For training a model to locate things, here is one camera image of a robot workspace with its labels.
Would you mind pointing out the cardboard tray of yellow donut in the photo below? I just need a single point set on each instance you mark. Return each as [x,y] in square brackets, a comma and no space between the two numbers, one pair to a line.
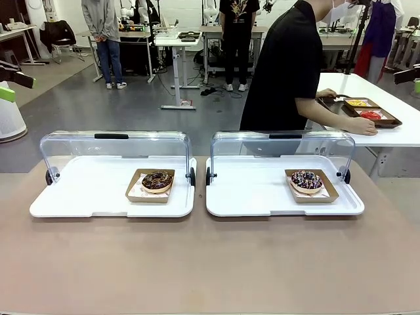
[374,102]

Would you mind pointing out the cardboard tray of red donut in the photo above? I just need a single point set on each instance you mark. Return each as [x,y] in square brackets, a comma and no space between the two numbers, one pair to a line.
[388,115]

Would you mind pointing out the red glazed donut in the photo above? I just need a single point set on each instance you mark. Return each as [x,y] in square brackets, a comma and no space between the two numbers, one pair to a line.
[370,115]

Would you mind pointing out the yellow sprinkled donut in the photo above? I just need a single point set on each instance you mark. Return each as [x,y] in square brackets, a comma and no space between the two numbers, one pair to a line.
[357,103]

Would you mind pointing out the dark brown serving tray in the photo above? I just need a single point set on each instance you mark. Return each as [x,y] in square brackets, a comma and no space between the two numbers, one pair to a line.
[334,105]

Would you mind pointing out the person's right forearm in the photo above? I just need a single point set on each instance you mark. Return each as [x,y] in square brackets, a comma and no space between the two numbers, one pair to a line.
[325,116]

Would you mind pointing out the person in blue apron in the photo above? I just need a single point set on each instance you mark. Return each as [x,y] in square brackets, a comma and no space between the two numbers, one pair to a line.
[377,39]

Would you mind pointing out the person in grey hoodie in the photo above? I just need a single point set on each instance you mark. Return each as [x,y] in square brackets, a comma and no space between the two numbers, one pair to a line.
[101,19]

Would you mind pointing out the person in black top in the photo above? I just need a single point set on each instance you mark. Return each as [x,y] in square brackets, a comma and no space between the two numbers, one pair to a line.
[279,65]

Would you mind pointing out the chocolate donut with colourful sprinkles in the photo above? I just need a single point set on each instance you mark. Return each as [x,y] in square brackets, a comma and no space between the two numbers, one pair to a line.
[306,182]

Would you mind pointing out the cardboard tray of striped donut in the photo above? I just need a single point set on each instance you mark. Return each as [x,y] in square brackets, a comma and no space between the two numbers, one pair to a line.
[315,200]

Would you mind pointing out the cardboard tray of chocolate donut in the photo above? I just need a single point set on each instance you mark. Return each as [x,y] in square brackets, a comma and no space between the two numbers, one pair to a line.
[147,199]

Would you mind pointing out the person's right hand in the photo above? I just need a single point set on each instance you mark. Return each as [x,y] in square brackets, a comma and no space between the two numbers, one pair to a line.
[365,127]

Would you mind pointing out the person's left hand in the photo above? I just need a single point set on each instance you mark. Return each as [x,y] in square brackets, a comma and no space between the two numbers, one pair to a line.
[326,93]

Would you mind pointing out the white air purifier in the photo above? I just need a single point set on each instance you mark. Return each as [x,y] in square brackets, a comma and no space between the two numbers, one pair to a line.
[10,121]

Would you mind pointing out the light wooden background table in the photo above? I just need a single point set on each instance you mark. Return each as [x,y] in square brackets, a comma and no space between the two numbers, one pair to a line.
[16,36]

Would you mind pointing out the chair with black jacket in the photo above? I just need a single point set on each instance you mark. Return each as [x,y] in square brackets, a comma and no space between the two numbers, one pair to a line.
[57,36]

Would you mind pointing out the white side table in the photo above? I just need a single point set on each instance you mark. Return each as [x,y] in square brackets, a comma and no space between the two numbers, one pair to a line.
[393,138]

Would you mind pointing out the black tripod pole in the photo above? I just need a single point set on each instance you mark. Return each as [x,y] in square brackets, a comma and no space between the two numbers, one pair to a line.
[356,39]

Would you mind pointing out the black hinge knob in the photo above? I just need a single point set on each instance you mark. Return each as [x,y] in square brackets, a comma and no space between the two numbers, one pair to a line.
[347,175]
[49,177]
[192,177]
[208,177]

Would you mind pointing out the clear display case lid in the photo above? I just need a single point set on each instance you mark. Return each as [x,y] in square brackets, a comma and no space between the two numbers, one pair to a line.
[262,147]
[115,147]

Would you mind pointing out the white display case base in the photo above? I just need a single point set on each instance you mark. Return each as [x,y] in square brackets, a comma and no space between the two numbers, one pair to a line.
[249,197]
[98,197]

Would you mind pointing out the printed paper liner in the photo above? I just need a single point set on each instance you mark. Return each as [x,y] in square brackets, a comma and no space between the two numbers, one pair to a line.
[136,193]
[323,196]

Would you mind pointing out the white height-adjustable desk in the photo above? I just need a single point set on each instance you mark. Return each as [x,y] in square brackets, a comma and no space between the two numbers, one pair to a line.
[177,42]

